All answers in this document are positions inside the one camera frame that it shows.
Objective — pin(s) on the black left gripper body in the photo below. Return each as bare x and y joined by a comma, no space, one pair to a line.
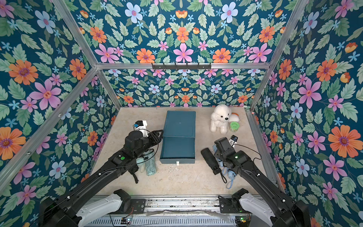
146,143

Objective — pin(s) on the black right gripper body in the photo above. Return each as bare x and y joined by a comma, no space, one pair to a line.
218,156

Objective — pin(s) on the black umbrella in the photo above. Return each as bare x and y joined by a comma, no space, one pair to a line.
212,163

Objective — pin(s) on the teal top drawer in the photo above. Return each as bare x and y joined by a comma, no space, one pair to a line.
178,150

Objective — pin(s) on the light blue umbrella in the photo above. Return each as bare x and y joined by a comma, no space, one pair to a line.
226,171
231,176

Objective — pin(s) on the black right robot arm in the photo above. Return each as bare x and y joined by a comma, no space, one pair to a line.
277,209

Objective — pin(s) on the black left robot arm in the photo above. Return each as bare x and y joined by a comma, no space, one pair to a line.
73,208

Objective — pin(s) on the mint green folded umbrella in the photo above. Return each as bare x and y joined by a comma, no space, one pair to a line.
150,162

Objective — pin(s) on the teal drawer cabinet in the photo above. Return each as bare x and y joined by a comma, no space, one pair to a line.
180,124

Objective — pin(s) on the green lidded cup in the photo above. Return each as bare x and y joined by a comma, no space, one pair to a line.
234,126

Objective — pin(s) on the white plush dog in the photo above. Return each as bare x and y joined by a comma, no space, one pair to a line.
220,119

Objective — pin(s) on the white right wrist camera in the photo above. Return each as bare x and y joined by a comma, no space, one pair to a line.
233,140

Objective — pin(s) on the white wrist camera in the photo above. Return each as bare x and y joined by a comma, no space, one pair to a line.
140,124
233,140

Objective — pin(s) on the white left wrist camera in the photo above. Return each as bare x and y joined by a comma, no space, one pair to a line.
140,124

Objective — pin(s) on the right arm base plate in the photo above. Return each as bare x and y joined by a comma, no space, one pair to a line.
229,206

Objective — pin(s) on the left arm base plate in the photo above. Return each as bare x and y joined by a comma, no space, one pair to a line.
137,206

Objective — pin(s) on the black wall hook rail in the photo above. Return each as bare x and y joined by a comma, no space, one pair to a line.
181,66

